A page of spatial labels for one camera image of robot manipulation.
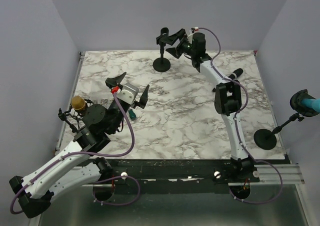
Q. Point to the gold microphone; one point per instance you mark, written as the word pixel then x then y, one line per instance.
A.
pixel 78 103

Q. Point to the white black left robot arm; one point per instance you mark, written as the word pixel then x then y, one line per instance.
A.
pixel 81 161

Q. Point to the black right side microphone stand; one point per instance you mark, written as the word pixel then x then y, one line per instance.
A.
pixel 266 139

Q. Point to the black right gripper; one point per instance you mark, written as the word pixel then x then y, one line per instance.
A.
pixel 172 40

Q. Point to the black handheld microphone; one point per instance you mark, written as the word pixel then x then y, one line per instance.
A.
pixel 235 74

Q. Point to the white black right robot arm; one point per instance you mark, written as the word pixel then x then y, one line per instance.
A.
pixel 228 97

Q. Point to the teal microphone on stand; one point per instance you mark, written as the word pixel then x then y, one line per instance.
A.
pixel 305 104

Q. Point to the black round-base microphone stand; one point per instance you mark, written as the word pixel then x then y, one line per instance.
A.
pixel 162 64

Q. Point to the black shock mount tripod stand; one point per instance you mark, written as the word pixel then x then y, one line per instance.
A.
pixel 73 118

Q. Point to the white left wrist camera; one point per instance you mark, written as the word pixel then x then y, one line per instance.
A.
pixel 128 93

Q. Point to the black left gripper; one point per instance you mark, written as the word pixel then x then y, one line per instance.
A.
pixel 114 82

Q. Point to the green handled screwdriver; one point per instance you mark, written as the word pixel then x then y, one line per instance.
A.
pixel 132 114

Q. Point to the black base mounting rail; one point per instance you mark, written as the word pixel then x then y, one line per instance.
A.
pixel 165 176

